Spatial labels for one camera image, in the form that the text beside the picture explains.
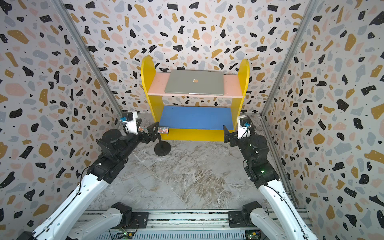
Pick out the silver laptop computer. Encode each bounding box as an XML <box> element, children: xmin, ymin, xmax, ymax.
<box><xmin>165</xmin><ymin>70</ymin><xmax>225</xmax><ymax>96</ymax></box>

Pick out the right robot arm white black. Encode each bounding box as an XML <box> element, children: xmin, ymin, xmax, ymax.
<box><xmin>224</xmin><ymin>123</ymin><xmax>318</xmax><ymax>240</ymax></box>

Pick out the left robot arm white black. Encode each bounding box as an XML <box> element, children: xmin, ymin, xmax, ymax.
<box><xmin>18</xmin><ymin>119</ymin><xmax>159</xmax><ymax>240</ymax></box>

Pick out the glitter microphone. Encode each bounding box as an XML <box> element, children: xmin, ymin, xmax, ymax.
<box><xmin>138</xmin><ymin>127</ymin><xmax>169</xmax><ymax>134</ymax></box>

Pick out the yellow pink blue shelf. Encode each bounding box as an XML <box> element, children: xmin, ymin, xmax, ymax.
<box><xmin>141</xmin><ymin>57</ymin><xmax>250</xmax><ymax>142</ymax></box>

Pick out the right green circuit board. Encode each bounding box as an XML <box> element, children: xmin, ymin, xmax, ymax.
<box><xmin>245</xmin><ymin>230</ymin><xmax>262</xmax><ymax>240</ymax></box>

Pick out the green circuit board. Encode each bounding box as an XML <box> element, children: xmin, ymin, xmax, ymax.
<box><xmin>117</xmin><ymin>229</ymin><xmax>134</xmax><ymax>240</ymax></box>
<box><xmin>245</xmin><ymin>230</ymin><xmax>262</xmax><ymax>240</ymax></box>

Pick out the left green circuit board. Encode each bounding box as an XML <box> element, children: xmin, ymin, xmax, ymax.
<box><xmin>117</xmin><ymin>229</ymin><xmax>134</xmax><ymax>240</ymax></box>

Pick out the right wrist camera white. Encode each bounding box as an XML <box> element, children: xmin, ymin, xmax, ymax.
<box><xmin>237</xmin><ymin>115</ymin><xmax>252</xmax><ymax>140</ymax></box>

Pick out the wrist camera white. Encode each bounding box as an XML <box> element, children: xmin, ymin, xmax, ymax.
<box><xmin>121</xmin><ymin>111</ymin><xmax>138</xmax><ymax>135</ymax></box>
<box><xmin>237</xmin><ymin>115</ymin><xmax>252</xmax><ymax>140</ymax></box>

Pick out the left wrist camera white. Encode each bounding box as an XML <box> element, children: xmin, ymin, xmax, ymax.
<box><xmin>121</xmin><ymin>111</ymin><xmax>138</xmax><ymax>135</ymax></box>

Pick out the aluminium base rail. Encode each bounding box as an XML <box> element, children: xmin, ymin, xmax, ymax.
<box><xmin>58</xmin><ymin>208</ymin><xmax>319</xmax><ymax>240</ymax></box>

